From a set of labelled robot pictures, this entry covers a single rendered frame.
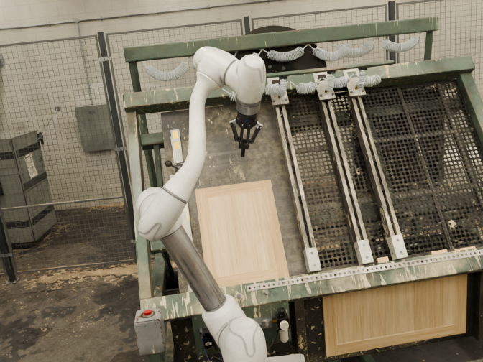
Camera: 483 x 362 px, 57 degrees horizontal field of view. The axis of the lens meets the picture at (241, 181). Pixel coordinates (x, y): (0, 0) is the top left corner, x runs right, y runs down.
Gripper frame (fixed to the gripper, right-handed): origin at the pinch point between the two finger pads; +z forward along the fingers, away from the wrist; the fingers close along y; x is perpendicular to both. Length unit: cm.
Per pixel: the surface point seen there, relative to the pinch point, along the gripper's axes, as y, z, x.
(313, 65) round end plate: -42, 54, -147
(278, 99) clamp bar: -17, 40, -86
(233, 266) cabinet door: -2, 83, 6
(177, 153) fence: 38, 60, -51
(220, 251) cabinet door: 7, 80, -1
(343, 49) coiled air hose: -62, 44, -155
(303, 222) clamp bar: -37, 72, -20
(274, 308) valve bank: -24, 89, 24
